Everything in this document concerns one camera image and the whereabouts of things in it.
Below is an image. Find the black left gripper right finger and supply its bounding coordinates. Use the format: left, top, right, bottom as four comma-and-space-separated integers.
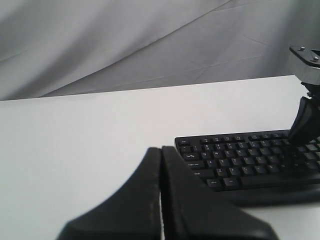
161, 146, 277, 240

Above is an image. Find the grey backdrop cloth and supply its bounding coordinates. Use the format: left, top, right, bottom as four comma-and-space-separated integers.
0, 0, 320, 100

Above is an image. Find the black Acer keyboard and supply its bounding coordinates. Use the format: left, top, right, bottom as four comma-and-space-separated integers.
174, 130, 320, 207

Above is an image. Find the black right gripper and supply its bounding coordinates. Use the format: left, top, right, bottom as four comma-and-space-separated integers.
288, 82, 320, 144

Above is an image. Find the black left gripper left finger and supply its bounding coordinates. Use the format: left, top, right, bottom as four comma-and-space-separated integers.
57, 147, 160, 240

